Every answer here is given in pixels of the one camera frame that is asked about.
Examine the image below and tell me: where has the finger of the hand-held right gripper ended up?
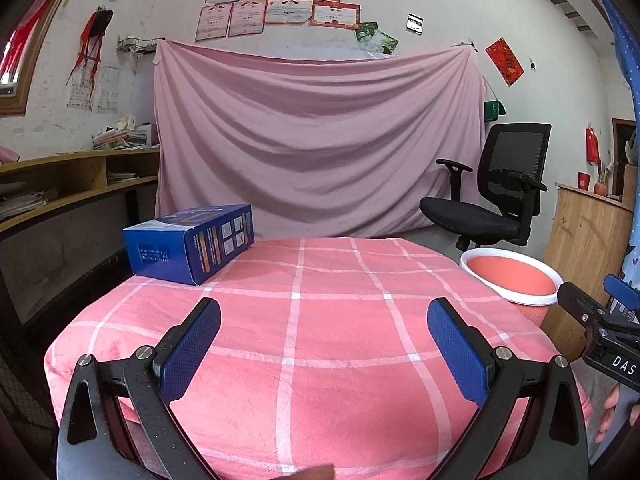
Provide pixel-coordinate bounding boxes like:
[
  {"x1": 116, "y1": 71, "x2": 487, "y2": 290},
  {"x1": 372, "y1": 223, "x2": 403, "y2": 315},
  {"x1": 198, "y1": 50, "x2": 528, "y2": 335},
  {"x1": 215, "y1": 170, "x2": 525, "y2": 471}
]
[
  {"x1": 602, "y1": 274, "x2": 640, "y2": 312},
  {"x1": 557, "y1": 281, "x2": 608, "y2": 324}
]

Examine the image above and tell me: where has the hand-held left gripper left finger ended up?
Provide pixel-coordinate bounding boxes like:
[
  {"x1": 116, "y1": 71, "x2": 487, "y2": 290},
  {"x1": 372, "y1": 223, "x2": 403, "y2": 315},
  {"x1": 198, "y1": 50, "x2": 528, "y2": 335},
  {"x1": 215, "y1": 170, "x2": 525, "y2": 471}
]
[{"x1": 56, "y1": 297, "x2": 223, "y2": 480}]

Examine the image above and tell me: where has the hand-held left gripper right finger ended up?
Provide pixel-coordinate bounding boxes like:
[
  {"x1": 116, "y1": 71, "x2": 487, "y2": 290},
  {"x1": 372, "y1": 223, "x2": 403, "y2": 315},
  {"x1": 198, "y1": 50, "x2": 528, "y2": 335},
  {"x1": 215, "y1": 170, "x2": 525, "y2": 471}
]
[{"x1": 426, "y1": 297, "x2": 590, "y2": 480}]

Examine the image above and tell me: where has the pink and white plastic basin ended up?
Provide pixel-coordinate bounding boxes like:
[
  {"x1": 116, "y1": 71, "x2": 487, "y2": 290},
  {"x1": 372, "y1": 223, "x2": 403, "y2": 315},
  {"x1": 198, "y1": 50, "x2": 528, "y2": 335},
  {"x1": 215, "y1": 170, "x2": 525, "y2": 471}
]
[{"x1": 460, "y1": 247, "x2": 563, "y2": 332}]

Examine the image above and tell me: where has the person's right hand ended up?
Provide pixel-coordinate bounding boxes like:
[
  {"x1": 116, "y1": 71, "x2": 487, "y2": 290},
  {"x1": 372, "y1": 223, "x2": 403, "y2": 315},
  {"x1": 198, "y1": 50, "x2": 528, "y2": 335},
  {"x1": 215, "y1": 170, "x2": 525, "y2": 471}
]
[{"x1": 600, "y1": 385, "x2": 626, "y2": 443}]

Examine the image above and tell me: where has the person's left hand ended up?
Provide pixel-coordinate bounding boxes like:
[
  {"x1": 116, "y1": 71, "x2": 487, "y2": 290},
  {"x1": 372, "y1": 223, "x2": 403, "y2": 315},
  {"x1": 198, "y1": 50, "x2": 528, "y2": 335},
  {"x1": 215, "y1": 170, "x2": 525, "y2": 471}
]
[{"x1": 287, "y1": 465, "x2": 336, "y2": 480}]

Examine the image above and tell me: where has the person's grey clothing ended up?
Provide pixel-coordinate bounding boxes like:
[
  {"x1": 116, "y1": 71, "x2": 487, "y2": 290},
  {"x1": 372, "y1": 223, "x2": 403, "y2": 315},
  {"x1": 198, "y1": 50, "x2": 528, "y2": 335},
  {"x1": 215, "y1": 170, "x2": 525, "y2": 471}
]
[{"x1": 570, "y1": 360, "x2": 618, "y2": 411}]

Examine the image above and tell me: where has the wooden cabinet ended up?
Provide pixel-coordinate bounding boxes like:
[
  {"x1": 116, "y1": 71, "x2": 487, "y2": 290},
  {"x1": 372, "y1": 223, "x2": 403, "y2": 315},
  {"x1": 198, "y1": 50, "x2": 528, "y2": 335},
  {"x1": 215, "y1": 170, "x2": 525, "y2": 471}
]
[{"x1": 542, "y1": 182, "x2": 636, "y2": 361}]

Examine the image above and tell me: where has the blue cardboard box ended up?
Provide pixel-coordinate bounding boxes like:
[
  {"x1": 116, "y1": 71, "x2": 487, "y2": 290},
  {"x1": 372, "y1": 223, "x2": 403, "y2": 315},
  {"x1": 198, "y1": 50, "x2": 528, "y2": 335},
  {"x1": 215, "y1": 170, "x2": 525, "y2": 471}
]
[{"x1": 123, "y1": 204, "x2": 256, "y2": 287}]

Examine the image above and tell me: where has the brown cardboard box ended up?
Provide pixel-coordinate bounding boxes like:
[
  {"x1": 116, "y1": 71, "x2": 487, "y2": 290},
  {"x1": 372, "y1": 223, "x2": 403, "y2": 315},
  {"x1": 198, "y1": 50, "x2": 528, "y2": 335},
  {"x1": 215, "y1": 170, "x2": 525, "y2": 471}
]
[{"x1": 622, "y1": 164, "x2": 640, "y2": 206}]

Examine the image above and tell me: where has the pink plaid blanket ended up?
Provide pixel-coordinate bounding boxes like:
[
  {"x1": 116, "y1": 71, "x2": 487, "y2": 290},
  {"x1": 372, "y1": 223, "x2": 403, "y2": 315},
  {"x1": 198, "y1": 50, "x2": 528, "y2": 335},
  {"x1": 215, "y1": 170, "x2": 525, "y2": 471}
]
[{"x1": 44, "y1": 237, "x2": 596, "y2": 480}]

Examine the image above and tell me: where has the wooden framed doorway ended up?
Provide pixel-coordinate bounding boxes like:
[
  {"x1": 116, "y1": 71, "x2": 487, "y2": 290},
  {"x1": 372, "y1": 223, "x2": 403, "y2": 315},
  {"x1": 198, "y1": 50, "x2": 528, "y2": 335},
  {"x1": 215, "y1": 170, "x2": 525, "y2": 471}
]
[{"x1": 611, "y1": 117, "x2": 638, "y2": 196}]

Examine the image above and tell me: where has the black office chair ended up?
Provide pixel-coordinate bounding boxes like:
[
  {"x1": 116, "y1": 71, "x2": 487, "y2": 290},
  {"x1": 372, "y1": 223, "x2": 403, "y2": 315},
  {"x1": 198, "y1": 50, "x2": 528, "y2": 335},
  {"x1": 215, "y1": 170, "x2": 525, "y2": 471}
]
[{"x1": 419, "y1": 123, "x2": 553, "y2": 251}]

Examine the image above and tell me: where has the wooden shelf desk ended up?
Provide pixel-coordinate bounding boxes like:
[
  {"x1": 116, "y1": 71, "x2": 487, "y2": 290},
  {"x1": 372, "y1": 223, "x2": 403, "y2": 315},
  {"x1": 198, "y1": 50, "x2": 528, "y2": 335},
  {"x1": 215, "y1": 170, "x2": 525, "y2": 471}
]
[{"x1": 0, "y1": 147, "x2": 162, "y2": 341}]

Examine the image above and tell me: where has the blue dotted curtain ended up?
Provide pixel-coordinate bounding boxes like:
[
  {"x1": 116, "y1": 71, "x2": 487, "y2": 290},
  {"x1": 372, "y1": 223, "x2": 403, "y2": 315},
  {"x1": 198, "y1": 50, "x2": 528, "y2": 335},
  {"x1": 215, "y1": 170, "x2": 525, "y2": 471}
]
[{"x1": 592, "y1": 0, "x2": 640, "y2": 121}]

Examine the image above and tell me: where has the pink hanging sheet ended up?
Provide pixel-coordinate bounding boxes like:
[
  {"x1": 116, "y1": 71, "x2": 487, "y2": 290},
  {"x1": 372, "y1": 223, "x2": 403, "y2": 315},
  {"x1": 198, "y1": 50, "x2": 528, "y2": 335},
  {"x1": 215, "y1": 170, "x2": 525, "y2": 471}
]
[{"x1": 152, "y1": 39, "x2": 488, "y2": 240}]

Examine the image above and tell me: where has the green photo print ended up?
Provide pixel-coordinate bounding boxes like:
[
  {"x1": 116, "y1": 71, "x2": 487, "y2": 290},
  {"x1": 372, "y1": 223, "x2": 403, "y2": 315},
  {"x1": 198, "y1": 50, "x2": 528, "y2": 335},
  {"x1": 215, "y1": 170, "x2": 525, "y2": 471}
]
[
  {"x1": 355, "y1": 21, "x2": 378, "y2": 51},
  {"x1": 369, "y1": 30, "x2": 401, "y2": 57}
]

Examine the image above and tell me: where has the red tassel ornament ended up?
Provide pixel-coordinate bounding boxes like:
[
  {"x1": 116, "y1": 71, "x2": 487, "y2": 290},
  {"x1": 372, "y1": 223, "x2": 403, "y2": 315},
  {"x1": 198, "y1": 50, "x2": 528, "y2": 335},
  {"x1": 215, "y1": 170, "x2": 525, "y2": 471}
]
[{"x1": 65, "y1": 6, "x2": 115, "y2": 98}]

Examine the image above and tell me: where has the red hanging wall ornament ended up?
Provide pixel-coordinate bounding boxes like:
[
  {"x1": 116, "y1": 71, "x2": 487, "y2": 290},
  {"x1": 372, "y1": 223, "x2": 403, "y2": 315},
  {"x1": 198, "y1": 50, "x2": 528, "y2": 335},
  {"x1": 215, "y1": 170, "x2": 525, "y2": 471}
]
[{"x1": 585, "y1": 124, "x2": 600, "y2": 166}]

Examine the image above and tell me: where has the red diamond wall poster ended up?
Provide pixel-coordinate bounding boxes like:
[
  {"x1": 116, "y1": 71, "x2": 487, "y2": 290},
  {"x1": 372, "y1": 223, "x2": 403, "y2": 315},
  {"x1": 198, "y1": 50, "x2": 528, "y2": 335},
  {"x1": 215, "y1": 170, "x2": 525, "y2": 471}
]
[{"x1": 484, "y1": 36, "x2": 525, "y2": 87}]

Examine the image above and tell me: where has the white printed wall sheet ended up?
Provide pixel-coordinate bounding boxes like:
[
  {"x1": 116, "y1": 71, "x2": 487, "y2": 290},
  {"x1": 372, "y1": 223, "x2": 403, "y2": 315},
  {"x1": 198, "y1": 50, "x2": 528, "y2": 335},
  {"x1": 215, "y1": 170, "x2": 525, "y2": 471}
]
[
  {"x1": 67, "y1": 77, "x2": 93, "y2": 111},
  {"x1": 96, "y1": 65, "x2": 120, "y2": 113}
]

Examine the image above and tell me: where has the wooden window frame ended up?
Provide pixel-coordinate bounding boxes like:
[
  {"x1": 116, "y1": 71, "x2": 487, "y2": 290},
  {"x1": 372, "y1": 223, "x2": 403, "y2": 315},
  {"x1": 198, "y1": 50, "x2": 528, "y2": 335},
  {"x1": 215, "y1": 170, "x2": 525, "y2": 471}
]
[{"x1": 0, "y1": 0, "x2": 86, "y2": 117}]

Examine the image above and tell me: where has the wire wall rack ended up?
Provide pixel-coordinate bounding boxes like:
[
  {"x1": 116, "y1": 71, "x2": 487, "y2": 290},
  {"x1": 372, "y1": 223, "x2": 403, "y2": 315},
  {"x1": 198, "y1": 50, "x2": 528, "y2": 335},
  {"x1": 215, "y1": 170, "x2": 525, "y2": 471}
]
[{"x1": 116, "y1": 36, "x2": 158, "y2": 56}]

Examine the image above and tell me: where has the group of wall certificates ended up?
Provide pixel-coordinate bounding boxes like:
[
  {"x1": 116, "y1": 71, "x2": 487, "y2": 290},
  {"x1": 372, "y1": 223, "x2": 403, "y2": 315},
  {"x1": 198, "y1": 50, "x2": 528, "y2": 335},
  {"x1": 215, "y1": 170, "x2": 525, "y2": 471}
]
[{"x1": 194, "y1": 0, "x2": 393, "y2": 43}]

